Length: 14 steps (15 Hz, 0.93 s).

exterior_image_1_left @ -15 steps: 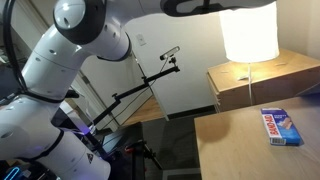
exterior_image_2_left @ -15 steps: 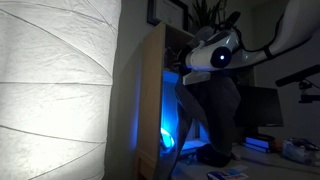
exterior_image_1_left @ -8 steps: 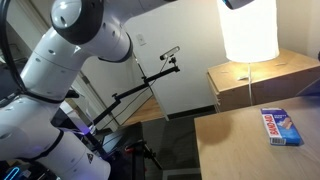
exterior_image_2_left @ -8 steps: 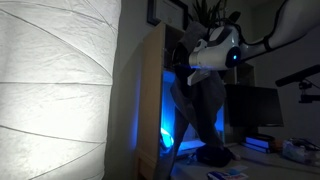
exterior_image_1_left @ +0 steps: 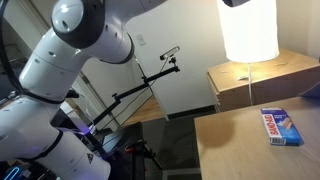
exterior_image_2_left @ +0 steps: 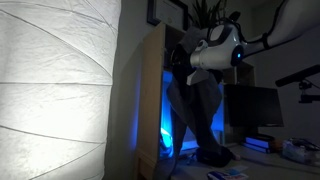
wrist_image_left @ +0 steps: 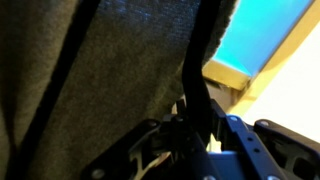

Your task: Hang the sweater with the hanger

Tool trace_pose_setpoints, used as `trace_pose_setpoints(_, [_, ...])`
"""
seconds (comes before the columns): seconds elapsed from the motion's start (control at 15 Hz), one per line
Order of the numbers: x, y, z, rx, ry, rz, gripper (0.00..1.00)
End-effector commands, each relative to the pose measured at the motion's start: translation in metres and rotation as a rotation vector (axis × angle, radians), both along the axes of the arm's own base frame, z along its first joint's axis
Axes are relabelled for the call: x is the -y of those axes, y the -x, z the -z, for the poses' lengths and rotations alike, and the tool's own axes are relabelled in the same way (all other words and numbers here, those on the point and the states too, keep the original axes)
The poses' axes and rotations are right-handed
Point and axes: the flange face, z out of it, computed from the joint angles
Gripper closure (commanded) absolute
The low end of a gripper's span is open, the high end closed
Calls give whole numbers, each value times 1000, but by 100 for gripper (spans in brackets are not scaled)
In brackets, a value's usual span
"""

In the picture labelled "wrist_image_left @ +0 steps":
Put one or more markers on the gray knit sweater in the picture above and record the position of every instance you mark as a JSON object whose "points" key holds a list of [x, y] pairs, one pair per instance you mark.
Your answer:
{"points": [[126, 76]]}

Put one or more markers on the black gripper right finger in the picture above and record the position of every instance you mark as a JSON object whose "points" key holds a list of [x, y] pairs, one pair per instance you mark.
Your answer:
{"points": [[283, 153]]}

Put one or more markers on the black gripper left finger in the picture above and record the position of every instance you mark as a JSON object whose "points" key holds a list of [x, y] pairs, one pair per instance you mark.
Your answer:
{"points": [[180, 153]]}

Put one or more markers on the wooden shelf unit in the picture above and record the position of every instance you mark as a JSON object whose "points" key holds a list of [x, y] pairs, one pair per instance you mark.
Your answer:
{"points": [[233, 75]]}

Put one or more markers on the black clothes hanger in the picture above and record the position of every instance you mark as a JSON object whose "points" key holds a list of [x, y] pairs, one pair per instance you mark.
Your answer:
{"points": [[196, 83]]}

